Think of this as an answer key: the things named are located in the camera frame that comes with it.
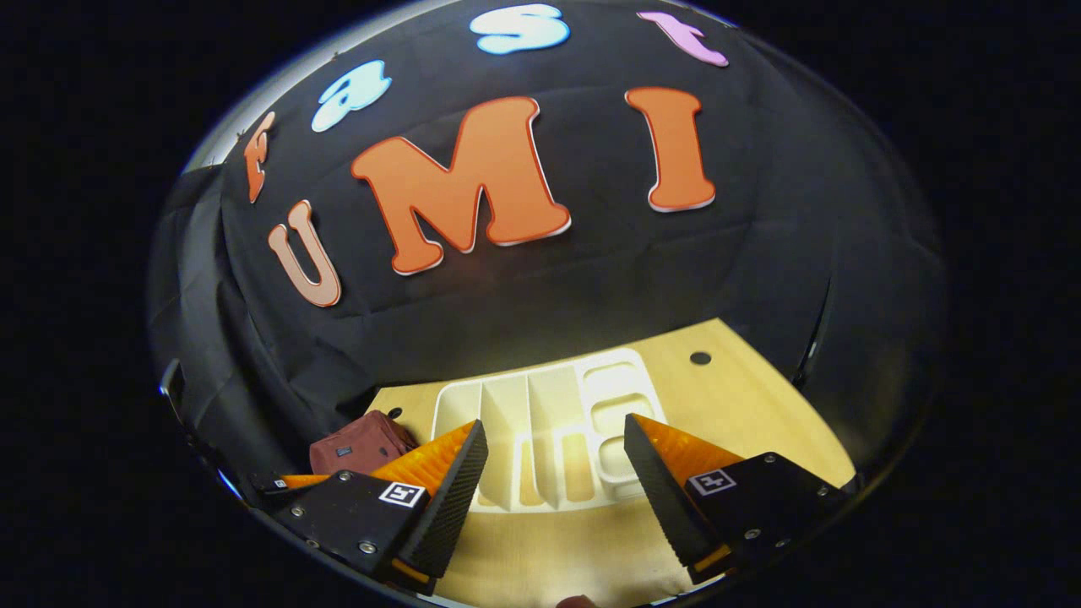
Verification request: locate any maroon schoolbag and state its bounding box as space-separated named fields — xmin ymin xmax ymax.
xmin=309 ymin=410 xmax=419 ymax=475

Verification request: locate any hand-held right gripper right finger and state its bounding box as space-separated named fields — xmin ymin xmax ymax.
xmin=623 ymin=413 xmax=850 ymax=585

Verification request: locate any white bookshelf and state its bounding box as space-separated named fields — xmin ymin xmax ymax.
xmin=431 ymin=348 xmax=668 ymax=513

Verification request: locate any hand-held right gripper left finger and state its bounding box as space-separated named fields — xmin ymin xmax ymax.
xmin=274 ymin=420 xmax=490 ymax=596

